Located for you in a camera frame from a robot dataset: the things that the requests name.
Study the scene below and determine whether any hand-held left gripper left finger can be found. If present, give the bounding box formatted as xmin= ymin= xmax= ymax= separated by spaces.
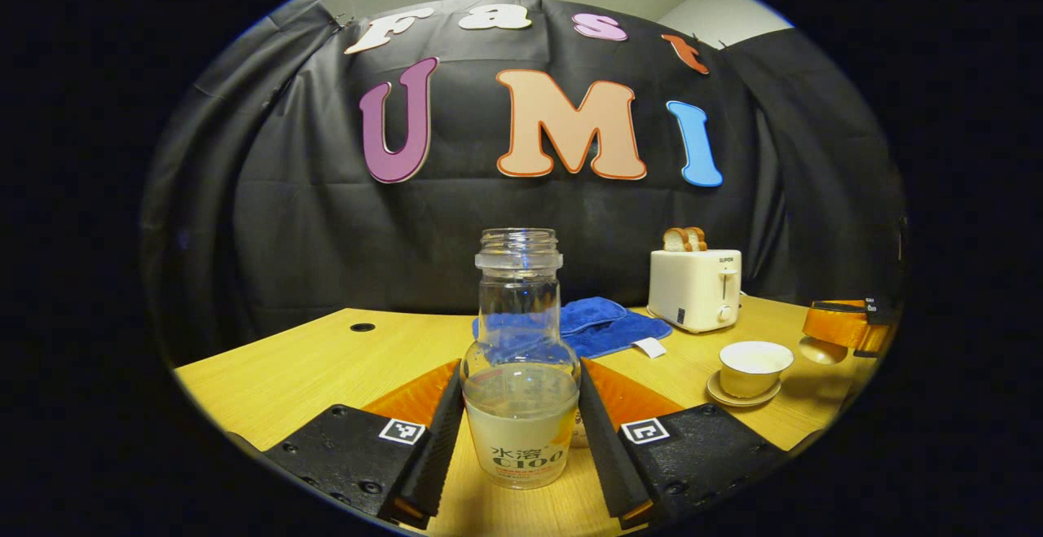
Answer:
xmin=265 ymin=358 xmax=465 ymax=531

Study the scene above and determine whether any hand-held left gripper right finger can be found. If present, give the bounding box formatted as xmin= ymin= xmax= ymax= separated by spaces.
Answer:
xmin=577 ymin=358 xmax=791 ymax=531

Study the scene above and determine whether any cream teacup lid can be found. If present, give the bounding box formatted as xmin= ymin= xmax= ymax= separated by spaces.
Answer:
xmin=799 ymin=336 xmax=854 ymax=365

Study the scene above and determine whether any clear water bottle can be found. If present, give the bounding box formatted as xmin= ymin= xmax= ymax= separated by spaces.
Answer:
xmin=460 ymin=228 xmax=582 ymax=491

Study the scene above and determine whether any cream teacup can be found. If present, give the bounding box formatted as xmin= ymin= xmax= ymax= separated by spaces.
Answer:
xmin=719 ymin=341 xmax=795 ymax=399

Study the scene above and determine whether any blue towel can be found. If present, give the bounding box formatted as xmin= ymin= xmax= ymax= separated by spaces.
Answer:
xmin=473 ymin=297 xmax=674 ymax=360

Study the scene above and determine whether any cream saucer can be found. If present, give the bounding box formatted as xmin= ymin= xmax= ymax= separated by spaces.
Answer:
xmin=706 ymin=370 xmax=783 ymax=408

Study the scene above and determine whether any white toaster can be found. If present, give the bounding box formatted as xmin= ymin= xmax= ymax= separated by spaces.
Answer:
xmin=648 ymin=249 xmax=743 ymax=334

